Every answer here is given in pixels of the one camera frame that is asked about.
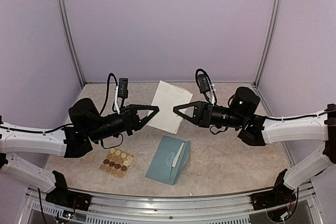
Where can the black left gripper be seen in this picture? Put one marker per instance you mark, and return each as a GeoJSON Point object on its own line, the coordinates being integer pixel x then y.
{"type": "Point", "coordinates": [127, 118]}

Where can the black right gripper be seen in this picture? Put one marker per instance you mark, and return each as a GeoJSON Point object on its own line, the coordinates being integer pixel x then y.
{"type": "Point", "coordinates": [204, 110]}

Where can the teal blue envelope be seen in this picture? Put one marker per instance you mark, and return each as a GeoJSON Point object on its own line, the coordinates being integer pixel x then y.
{"type": "Point", "coordinates": [161, 169]}

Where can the beige lined letter paper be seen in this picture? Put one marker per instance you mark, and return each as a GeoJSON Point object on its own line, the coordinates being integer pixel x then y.
{"type": "Point", "coordinates": [176, 158]}

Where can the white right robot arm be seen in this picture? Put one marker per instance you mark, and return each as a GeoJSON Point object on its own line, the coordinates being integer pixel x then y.
{"type": "Point", "coordinates": [257, 130]}

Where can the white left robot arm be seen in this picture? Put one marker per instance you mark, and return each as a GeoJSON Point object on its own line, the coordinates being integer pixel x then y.
{"type": "Point", "coordinates": [73, 140]}

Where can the round sticker seal sheet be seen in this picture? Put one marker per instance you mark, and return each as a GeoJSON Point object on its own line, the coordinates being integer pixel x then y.
{"type": "Point", "coordinates": [116, 163]}

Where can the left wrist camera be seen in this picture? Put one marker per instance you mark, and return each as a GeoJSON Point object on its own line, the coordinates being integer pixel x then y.
{"type": "Point", "coordinates": [121, 92]}

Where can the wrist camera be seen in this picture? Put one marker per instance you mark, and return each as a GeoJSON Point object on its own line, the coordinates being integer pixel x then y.
{"type": "Point", "coordinates": [206, 88]}
{"type": "Point", "coordinates": [121, 92]}

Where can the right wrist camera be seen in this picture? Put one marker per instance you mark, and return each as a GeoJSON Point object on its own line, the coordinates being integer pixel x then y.
{"type": "Point", "coordinates": [206, 88]}

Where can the aluminium front rail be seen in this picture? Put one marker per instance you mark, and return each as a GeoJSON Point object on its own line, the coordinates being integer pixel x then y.
{"type": "Point", "coordinates": [118, 208]}

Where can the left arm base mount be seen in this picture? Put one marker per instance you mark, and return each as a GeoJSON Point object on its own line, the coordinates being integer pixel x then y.
{"type": "Point", "coordinates": [65, 197]}

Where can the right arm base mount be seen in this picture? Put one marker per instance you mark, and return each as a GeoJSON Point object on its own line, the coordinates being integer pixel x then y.
{"type": "Point", "coordinates": [278, 195]}

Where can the left aluminium frame post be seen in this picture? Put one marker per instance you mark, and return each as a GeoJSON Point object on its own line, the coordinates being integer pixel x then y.
{"type": "Point", "coordinates": [70, 42]}

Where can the aluminium frame post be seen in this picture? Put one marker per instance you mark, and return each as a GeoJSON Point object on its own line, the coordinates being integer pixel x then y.
{"type": "Point", "coordinates": [268, 42]}
{"type": "Point", "coordinates": [70, 42]}

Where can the right aluminium frame post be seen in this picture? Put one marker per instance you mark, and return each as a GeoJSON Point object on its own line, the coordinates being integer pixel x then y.
{"type": "Point", "coordinates": [268, 42]}

